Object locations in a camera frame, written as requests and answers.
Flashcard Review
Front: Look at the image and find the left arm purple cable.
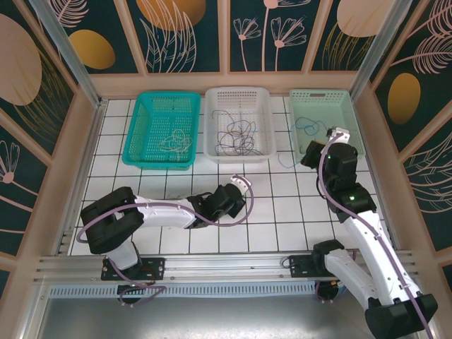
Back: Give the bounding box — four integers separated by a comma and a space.
76, 174, 256, 307

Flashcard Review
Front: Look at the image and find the cable pile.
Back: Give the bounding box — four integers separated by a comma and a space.
278, 121, 308, 169

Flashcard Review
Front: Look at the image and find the thin white cable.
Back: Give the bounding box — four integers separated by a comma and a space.
157, 129, 194, 160

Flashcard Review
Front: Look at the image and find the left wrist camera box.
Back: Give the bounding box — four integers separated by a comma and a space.
229, 174, 252, 195

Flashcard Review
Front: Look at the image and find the thin blue cable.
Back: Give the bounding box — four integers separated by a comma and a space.
295, 116, 331, 138

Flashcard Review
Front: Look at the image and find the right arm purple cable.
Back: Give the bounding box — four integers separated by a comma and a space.
316, 132, 434, 339

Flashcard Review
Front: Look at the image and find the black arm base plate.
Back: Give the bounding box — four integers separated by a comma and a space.
101, 256, 166, 282
288, 254, 329, 280

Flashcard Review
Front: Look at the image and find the aluminium frame post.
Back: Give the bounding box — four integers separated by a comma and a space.
347, 0, 412, 103
28, 0, 107, 109

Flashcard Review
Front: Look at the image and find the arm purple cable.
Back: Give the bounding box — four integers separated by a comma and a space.
316, 132, 434, 339
76, 174, 256, 307

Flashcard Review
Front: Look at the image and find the steel sheet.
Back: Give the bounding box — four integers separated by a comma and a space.
20, 296, 435, 339

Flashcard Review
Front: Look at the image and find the mint green plastic basket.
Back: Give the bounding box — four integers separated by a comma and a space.
288, 88, 367, 165

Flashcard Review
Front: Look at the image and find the black cable port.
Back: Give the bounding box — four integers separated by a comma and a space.
315, 280, 349, 304
117, 282, 167, 307

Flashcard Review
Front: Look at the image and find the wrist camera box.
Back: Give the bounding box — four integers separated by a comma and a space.
229, 174, 252, 195
325, 126, 351, 145

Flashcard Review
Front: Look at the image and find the grey slotted cable duct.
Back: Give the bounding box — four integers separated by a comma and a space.
47, 282, 321, 299

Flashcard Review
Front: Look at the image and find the aluminium mounting rail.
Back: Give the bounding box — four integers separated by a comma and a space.
33, 251, 420, 283

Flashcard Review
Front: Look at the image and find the teal plastic basket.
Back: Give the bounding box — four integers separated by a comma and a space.
121, 91, 202, 171

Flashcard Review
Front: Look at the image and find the white plastic basket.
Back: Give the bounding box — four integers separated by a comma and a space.
204, 86, 277, 164

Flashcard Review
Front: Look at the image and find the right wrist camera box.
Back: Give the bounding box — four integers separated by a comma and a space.
325, 126, 351, 145

